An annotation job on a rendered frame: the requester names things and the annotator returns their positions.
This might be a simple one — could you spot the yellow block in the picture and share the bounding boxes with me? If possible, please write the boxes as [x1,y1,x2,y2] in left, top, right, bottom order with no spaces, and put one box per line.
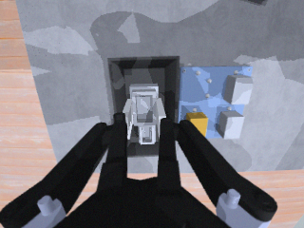
[186,112,208,137]

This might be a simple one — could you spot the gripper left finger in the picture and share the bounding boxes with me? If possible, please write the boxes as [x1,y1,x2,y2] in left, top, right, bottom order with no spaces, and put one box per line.
[0,99,133,228]

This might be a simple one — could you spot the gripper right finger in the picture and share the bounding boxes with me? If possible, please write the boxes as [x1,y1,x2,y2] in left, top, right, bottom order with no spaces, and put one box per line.
[155,98,277,228]

